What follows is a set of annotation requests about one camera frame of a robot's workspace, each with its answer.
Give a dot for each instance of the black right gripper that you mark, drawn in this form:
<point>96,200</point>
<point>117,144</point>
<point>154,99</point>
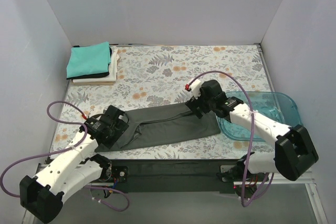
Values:
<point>196,107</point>

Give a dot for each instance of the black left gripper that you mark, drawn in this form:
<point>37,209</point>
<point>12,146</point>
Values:
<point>118,128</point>

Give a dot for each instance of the dark grey t shirt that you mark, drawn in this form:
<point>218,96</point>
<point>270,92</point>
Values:
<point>162,125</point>

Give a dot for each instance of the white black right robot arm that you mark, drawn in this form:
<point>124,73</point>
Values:
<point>294,152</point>

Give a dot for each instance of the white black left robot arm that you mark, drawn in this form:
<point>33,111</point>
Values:
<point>45,194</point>

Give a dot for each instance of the folded beige t shirt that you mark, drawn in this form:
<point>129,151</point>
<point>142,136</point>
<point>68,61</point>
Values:
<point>93,83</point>

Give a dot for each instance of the folded white t shirt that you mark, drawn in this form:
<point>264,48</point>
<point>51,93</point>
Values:
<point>112,77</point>

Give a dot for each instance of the folded black t shirt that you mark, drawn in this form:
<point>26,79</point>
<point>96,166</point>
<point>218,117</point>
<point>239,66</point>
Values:
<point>87,76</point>

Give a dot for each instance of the floral patterned table mat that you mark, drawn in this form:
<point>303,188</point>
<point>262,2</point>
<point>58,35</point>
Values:
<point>156,75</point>

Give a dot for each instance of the teal transparent plastic bin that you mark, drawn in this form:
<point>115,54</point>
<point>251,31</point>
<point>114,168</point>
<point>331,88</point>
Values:
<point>274,105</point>

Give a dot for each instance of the folded teal t shirt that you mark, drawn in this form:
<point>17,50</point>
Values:
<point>89,60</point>

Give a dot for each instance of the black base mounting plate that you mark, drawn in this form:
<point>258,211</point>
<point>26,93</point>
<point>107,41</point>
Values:
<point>181,175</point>

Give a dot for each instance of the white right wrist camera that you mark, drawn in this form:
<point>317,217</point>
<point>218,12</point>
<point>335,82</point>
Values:
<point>195,88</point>

